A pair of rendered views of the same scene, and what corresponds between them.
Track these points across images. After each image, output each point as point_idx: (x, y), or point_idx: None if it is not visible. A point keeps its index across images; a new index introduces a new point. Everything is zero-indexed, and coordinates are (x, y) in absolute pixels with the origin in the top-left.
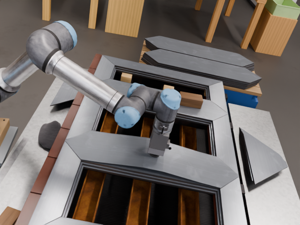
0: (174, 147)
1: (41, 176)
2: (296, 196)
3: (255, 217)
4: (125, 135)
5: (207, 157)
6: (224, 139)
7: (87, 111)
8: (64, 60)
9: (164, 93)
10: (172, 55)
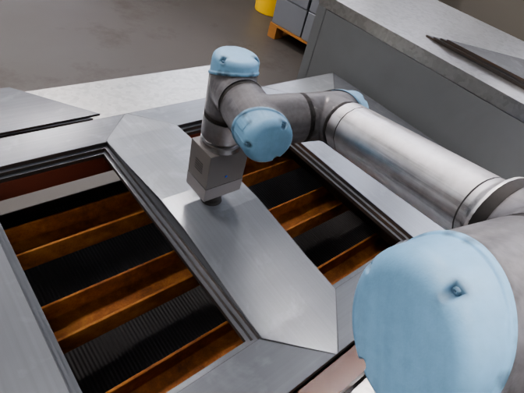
0: (159, 185)
1: None
2: (62, 87)
3: None
4: (211, 265)
5: (124, 149)
6: (35, 143)
7: None
8: (487, 171)
9: (255, 60)
10: None
